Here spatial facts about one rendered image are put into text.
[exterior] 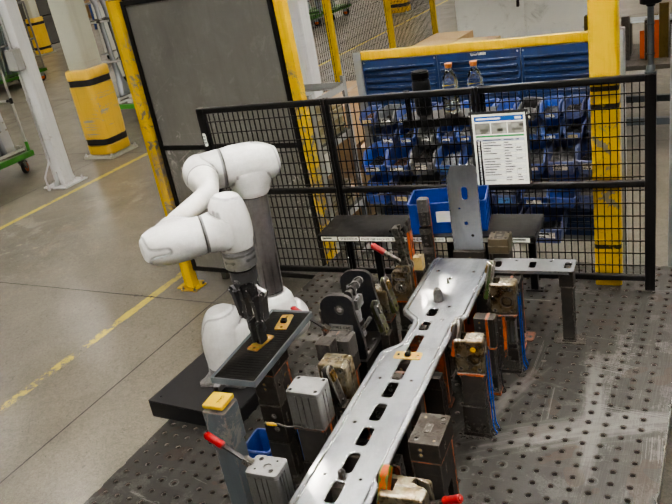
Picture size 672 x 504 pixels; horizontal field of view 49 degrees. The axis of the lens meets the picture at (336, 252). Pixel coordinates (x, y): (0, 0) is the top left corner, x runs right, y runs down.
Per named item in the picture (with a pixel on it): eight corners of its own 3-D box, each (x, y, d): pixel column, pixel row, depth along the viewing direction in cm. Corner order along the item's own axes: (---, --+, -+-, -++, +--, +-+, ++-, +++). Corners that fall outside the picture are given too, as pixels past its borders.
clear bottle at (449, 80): (459, 114, 295) (453, 64, 287) (443, 115, 298) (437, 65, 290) (462, 110, 301) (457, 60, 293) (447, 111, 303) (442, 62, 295)
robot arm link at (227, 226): (251, 235, 205) (205, 248, 202) (239, 182, 199) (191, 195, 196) (260, 248, 196) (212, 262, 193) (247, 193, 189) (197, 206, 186)
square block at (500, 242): (515, 324, 284) (508, 239, 269) (494, 323, 287) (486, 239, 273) (519, 314, 290) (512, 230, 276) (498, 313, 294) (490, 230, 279)
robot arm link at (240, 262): (239, 256, 193) (244, 276, 196) (260, 241, 200) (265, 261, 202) (213, 252, 198) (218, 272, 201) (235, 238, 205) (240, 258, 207)
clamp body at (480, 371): (496, 442, 225) (486, 345, 211) (457, 438, 230) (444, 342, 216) (502, 423, 233) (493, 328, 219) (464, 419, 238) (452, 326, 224)
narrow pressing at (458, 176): (483, 250, 278) (475, 164, 265) (453, 250, 283) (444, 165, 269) (484, 250, 279) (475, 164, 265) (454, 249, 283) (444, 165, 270)
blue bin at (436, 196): (488, 231, 286) (485, 199, 281) (410, 235, 296) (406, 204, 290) (491, 214, 301) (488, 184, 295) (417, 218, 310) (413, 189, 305)
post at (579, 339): (585, 345, 264) (582, 272, 252) (553, 343, 268) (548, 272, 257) (586, 335, 269) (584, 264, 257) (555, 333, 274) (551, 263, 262)
